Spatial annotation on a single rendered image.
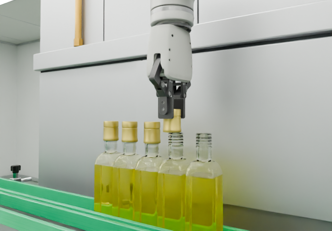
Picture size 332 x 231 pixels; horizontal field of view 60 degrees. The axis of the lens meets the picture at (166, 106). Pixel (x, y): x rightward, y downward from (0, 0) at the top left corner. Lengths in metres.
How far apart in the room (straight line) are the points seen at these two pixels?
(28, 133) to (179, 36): 6.27
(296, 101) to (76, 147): 0.67
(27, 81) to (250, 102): 6.34
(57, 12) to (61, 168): 0.54
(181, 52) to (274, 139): 0.26
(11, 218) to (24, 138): 6.12
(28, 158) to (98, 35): 5.91
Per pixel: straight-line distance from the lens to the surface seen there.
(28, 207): 0.83
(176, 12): 0.54
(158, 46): 0.52
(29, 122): 6.67
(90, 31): 0.97
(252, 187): 0.65
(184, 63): 0.55
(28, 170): 6.78
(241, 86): 0.64
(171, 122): 0.54
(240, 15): 0.71
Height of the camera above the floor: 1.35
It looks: 2 degrees up
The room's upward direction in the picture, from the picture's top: straight up
